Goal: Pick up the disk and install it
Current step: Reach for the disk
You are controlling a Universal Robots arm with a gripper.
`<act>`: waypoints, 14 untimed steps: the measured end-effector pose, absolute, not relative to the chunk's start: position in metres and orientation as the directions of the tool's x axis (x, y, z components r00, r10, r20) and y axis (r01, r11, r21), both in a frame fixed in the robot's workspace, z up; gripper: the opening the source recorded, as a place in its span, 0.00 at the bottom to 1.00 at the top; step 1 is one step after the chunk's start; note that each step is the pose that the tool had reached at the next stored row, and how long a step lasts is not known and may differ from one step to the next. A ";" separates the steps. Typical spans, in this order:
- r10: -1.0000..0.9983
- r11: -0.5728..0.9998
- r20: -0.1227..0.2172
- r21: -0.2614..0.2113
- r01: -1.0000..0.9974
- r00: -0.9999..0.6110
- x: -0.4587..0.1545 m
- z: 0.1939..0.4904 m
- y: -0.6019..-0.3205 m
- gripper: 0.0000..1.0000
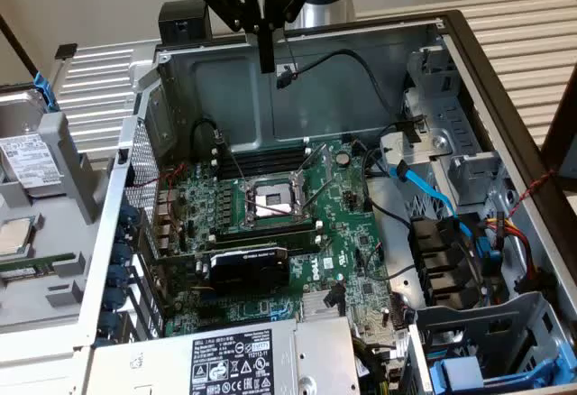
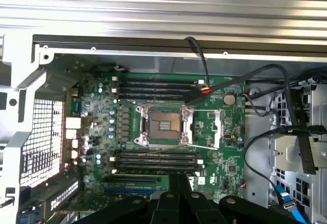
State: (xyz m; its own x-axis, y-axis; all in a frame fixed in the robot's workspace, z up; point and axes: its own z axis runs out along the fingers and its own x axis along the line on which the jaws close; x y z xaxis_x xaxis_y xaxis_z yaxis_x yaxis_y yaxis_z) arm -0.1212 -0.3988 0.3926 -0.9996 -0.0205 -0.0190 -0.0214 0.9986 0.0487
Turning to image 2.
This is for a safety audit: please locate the black RAM slot bank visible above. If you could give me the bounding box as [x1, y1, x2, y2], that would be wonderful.
[111, 77, 205, 101]
[109, 149, 205, 175]

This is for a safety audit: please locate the thin metal locking lever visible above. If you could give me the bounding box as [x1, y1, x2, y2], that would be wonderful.
[137, 144, 190, 156]

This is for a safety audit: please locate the CPU socket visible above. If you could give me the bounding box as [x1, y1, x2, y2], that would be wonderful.
[134, 103, 195, 148]

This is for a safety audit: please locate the green motherboard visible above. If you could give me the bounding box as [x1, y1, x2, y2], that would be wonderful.
[81, 72, 247, 211]

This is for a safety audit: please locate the metal socket cover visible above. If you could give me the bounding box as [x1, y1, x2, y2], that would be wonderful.
[189, 107, 225, 150]

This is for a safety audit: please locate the metal drive cage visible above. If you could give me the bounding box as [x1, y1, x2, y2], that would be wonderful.
[267, 79, 327, 209]

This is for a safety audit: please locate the round coin cell battery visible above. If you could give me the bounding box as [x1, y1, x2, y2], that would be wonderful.
[223, 93, 236, 106]

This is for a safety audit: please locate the open metal PC case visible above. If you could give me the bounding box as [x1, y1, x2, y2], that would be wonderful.
[0, 33, 327, 224]

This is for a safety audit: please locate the black disk power wire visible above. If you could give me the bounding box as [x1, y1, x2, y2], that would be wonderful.
[188, 63, 294, 130]

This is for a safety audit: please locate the thin black tie wire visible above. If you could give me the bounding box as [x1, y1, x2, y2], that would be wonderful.
[184, 36, 212, 96]

